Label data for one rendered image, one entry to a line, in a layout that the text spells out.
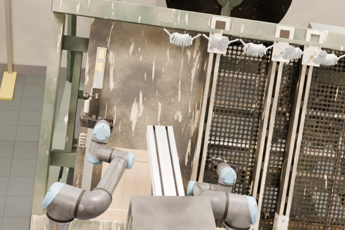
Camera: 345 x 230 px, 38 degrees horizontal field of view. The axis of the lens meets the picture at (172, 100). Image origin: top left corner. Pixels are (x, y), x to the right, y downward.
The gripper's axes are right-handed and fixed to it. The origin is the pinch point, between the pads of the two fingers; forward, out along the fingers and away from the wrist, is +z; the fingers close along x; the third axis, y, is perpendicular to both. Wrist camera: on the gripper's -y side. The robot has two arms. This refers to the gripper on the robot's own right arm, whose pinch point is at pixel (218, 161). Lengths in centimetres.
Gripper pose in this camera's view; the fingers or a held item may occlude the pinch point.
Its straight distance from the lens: 283.2
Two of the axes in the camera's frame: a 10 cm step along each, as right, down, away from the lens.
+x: -2.4, 9.7, 0.8
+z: -1.2, -1.1, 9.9
